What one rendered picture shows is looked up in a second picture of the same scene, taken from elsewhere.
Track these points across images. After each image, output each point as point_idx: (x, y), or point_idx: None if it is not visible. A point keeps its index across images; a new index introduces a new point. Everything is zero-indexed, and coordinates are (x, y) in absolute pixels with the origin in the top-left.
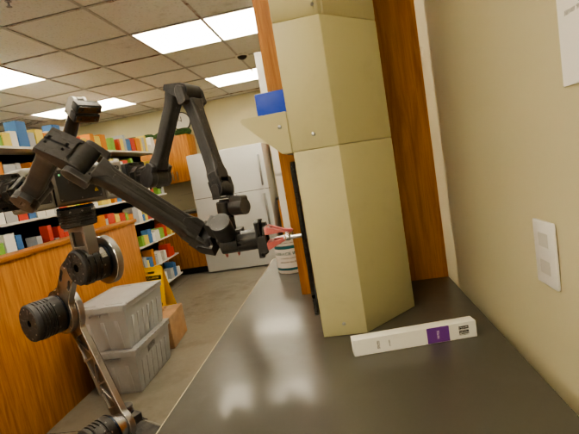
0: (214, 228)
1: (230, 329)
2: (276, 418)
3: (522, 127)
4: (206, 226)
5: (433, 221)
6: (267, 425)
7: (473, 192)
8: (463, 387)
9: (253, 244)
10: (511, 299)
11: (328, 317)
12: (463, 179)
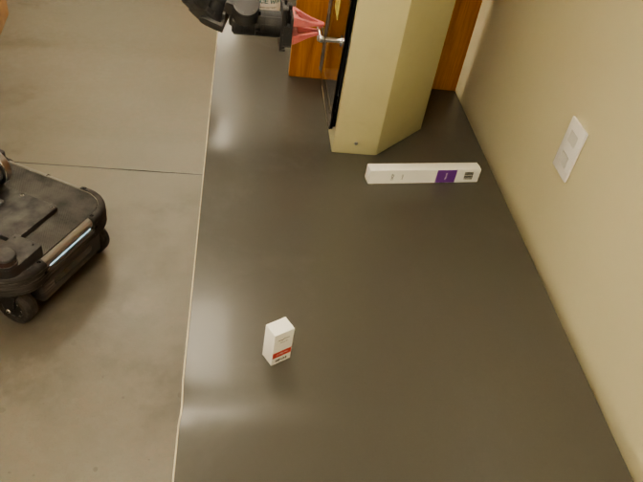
0: (241, 10)
1: (215, 115)
2: (308, 237)
3: (606, 35)
4: (228, 4)
5: (465, 29)
6: (303, 244)
7: (526, 33)
8: (461, 232)
9: (275, 33)
10: (518, 156)
11: (343, 134)
12: (521, 8)
